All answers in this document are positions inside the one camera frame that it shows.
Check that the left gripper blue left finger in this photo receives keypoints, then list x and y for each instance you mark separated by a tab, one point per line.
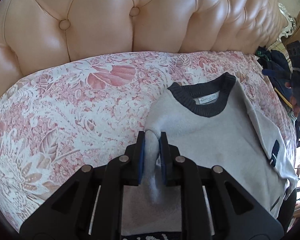
135	165

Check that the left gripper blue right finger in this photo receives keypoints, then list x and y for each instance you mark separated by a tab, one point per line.
169	166

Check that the grey sweater navy collar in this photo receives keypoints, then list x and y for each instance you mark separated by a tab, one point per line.
211	123

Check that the navy yellow clothes pile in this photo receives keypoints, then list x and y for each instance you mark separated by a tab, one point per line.
275	67

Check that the person right hand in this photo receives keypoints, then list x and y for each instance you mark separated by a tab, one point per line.
293	101

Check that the pink floral sofa cover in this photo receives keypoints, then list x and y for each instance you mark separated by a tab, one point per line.
87	112

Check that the beige tufted leather sofa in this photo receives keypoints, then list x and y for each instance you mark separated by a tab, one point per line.
39	34

